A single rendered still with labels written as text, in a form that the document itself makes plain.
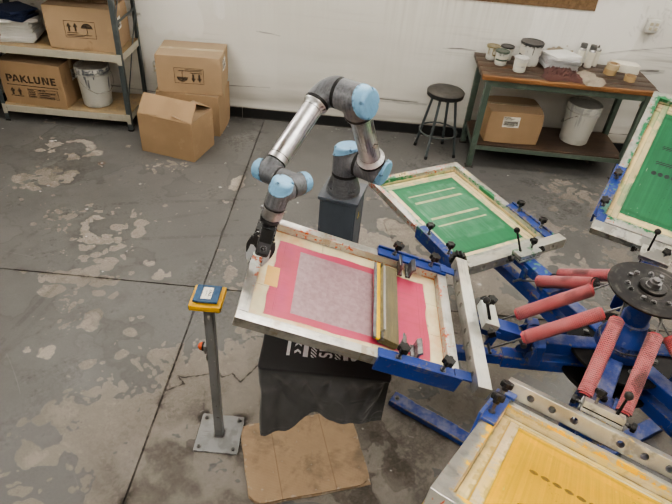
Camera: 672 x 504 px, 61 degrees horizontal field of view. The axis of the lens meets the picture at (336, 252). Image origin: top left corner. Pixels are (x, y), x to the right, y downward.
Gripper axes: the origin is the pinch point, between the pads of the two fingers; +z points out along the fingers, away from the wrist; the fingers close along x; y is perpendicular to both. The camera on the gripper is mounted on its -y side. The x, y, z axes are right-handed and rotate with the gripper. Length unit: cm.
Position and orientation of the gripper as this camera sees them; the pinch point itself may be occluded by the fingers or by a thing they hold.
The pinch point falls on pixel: (255, 262)
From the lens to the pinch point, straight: 204.5
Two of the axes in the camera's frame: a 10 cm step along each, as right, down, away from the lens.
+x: -9.4, -3.0, -1.6
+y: 0.6, -6.1, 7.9
